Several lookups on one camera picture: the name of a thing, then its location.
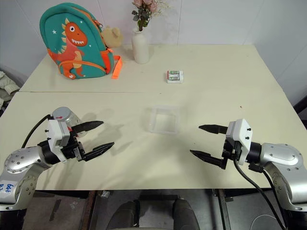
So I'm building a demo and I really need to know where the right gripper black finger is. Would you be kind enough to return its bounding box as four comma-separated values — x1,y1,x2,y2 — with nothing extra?
189,149,227,171
198,124,229,136

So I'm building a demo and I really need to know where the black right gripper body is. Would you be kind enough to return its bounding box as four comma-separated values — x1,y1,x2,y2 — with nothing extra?
221,137,242,168

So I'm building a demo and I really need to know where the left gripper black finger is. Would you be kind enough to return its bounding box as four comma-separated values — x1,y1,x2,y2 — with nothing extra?
71,120,105,134
82,141,115,162

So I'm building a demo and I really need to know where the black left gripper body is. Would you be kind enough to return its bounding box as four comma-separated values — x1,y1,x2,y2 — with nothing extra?
60,134,85,162

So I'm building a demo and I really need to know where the clear plastic container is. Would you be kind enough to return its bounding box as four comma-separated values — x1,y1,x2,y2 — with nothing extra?
143,104,181,135

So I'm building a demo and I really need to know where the dark rounded shape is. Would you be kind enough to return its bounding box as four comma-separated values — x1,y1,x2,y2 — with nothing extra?
172,197,201,230

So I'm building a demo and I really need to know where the white battery charger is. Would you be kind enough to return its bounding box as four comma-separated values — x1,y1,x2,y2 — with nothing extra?
165,69,185,84

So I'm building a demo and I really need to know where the white handwritten label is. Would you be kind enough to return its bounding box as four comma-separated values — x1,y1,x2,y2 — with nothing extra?
0,179,19,200

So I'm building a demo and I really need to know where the black chair part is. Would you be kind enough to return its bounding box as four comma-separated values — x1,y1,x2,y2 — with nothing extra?
293,94,307,132

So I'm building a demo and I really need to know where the teal dinosaur backpack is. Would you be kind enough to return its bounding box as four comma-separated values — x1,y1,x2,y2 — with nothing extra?
39,2,123,81

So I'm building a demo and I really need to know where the beige cloth bundle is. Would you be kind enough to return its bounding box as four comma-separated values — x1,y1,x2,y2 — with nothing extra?
0,70,21,111

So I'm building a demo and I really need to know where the beige teddy bear plush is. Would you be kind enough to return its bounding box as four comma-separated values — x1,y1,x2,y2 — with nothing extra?
101,25,124,48

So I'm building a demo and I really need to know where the white ceramic vase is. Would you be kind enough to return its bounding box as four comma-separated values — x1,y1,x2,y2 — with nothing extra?
131,26,150,65

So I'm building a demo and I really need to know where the pink flower bouquet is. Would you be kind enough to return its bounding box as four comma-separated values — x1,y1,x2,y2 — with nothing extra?
131,0,168,32

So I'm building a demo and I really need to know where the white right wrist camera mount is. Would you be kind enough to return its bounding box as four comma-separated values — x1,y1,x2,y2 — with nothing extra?
226,118,252,166

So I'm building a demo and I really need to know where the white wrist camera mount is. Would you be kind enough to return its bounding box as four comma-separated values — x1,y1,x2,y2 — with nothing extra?
45,119,71,162
226,118,252,166

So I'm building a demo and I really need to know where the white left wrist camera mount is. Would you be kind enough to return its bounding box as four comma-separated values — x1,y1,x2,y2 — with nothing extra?
45,119,71,162

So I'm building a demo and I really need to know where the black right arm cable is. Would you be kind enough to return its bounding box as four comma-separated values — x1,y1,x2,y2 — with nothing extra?
248,163,291,230
233,158,287,230

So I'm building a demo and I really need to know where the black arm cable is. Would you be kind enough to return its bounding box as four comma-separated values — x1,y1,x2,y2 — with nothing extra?
21,115,53,149
248,163,291,230
233,158,287,230

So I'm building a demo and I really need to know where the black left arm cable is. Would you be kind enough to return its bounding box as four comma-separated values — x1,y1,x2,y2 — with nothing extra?
21,115,53,149

